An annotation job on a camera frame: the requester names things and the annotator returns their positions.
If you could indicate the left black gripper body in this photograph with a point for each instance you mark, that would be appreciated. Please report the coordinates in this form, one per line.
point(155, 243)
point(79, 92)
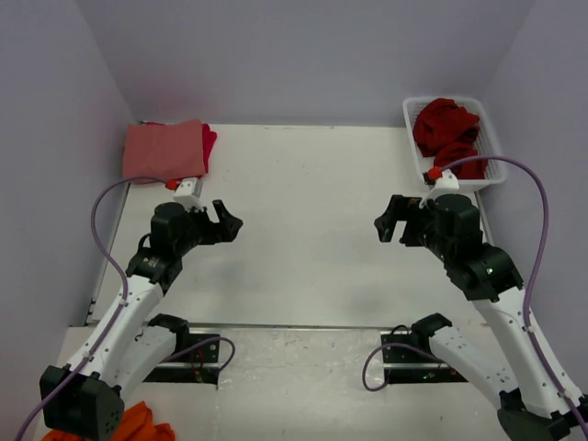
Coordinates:
point(198, 231)

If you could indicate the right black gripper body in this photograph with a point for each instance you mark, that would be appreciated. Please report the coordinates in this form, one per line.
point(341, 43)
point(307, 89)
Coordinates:
point(419, 224)

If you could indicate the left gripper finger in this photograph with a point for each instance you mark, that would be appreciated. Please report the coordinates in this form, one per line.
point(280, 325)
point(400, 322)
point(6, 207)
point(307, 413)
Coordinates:
point(224, 216)
point(229, 229)

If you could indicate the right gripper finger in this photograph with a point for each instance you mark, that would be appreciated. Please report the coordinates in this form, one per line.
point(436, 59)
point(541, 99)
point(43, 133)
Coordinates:
point(385, 226)
point(397, 210)

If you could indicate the dark red t shirt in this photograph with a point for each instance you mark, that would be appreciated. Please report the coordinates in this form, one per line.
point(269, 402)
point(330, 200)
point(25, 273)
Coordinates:
point(446, 132)

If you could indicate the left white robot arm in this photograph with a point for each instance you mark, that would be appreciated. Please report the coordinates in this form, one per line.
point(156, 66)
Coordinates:
point(87, 395)

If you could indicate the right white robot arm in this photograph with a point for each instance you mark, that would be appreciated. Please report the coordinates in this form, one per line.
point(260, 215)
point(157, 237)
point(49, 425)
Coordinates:
point(532, 402)

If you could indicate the folded red t shirt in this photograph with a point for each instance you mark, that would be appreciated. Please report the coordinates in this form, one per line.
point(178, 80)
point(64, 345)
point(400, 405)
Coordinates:
point(209, 137)

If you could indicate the folded pink t shirt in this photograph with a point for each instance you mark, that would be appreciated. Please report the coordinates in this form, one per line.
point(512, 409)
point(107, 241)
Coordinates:
point(168, 151)

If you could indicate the white plastic basket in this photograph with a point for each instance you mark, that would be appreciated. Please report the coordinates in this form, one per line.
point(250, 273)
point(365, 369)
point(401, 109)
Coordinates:
point(486, 144)

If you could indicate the orange t shirt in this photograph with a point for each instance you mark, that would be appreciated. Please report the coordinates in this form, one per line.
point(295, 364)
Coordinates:
point(137, 424)

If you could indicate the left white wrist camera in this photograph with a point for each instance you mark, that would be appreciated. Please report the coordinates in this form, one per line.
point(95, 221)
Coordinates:
point(186, 192)

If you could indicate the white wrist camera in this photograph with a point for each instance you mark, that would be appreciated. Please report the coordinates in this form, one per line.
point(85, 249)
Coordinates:
point(439, 179)
point(186, 192)

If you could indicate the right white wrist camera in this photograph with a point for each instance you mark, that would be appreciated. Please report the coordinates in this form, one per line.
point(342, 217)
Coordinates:
point(439, 179)

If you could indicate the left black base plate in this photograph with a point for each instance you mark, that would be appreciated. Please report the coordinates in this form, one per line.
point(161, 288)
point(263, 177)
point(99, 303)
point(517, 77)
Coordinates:
point(200, 366)

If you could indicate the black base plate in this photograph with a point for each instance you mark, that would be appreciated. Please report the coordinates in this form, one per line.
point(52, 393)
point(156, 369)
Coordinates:
point(404, 366)
point(200, 366)

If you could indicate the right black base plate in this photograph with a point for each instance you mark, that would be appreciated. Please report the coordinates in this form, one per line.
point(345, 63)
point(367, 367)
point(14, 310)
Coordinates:
point(404, 366)

